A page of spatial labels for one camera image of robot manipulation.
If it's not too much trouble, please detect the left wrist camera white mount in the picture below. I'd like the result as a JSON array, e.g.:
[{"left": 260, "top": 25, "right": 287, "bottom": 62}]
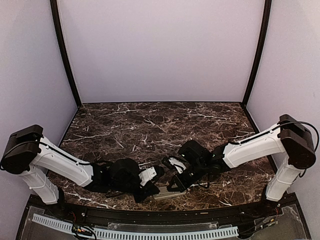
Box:
[{"left": 138, "top": 165, "right": 165, "bottom": 187}]

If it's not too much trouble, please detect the left black frame post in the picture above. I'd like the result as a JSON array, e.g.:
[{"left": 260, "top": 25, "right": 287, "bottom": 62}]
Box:
[{"left": 49, "top": 0, "right": 82, "bottom": 108}]

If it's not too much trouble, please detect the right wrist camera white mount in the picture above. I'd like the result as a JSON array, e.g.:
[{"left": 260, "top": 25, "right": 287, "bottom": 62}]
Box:
[{"left": 161, "top": 156, "right": 187, "bottom": 174}]

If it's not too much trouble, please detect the white remote control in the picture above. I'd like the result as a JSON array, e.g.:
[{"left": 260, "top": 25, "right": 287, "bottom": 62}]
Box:
[{"left": 153, "top": 186, "right": 186, "bottom": 200}]

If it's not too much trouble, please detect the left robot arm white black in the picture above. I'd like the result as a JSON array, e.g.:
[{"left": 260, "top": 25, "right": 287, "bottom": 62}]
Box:
[{"left": 0, "top": 124, "right": 165, "bottom": 218}]

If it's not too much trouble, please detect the white slotted cable duct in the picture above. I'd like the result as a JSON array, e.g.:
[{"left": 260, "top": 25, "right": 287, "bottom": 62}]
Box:
[{"left": 32, "top": 213, "right": 239, "bottom": 240}]

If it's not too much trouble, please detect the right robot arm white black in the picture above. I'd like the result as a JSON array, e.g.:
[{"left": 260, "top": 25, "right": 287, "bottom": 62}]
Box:
[{"left": 167, "top": 114, "right": 320, "bottom": 217}]

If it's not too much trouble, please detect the black frame post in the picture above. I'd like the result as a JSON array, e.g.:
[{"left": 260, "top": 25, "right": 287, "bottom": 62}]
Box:
[
  {"left": 241, "top": 0, "right": 272, "bottom": 109},
  {"left": 49, "top": 0, "right": 82, "bottom": 108}
]

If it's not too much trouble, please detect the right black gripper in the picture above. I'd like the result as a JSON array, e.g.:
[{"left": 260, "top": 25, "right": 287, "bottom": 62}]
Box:
[{"left": 167, "top": 160, "right": 207, "bottom": 193}]

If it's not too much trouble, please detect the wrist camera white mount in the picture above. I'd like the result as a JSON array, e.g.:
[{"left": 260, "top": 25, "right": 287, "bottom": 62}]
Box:
[
  {"left": 138, "top": 165, "right": 165, "bottom": 187},
  {"left": 161, "top": 156, "right": 187, "bottom": 174}
]

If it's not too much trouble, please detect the black front rail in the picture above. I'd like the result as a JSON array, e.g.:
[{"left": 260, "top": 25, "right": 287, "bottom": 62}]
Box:
[{"left": 27, "top": 192, "right": 298, "bottom": 227}]

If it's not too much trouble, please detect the right black frame post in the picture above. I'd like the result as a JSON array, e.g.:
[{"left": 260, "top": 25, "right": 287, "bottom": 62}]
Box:
[{"left": 241, "top": 0, "right": 272, "bottom": 109}]

